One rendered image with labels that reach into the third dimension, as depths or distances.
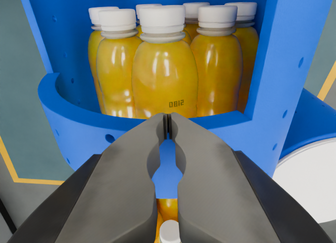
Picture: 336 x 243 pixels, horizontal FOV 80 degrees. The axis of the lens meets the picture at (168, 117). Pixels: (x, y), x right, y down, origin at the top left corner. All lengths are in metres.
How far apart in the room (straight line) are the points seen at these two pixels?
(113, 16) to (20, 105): 1.69
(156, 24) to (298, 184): 0.46
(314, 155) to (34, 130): 1.85
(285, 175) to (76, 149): 0.43
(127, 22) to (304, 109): 0.45
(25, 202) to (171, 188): 2.61
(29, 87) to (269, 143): 1.69
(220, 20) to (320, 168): 0.40
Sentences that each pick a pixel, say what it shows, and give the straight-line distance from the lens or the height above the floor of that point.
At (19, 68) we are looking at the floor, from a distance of 1.73.
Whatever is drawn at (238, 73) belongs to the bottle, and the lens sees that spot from 0.23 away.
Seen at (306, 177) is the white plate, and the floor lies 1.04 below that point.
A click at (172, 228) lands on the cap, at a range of 0.39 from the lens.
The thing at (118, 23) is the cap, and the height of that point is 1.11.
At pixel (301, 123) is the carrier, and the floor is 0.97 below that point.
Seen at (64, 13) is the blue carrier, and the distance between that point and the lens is 0.31.
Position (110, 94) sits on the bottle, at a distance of 0.24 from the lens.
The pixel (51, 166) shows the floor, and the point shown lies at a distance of 2.18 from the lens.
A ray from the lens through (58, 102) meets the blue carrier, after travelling 0.19.
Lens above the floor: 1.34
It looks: 59 degrees down
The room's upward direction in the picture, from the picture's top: 179 degrees counter-clockwise
